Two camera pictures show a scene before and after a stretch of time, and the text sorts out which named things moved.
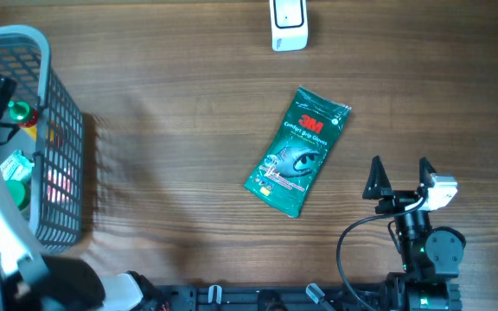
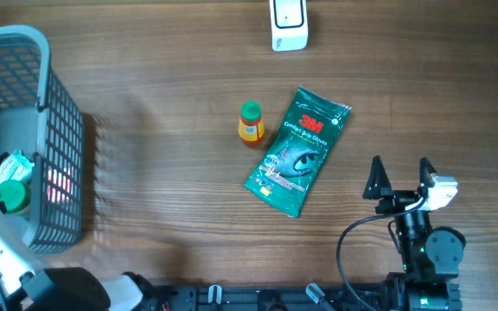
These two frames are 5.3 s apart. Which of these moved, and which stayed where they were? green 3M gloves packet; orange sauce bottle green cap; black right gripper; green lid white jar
Moved: orange sauce bottle green cap
Stayed: green lid white jar; black right gripper; green 3M gloves packet
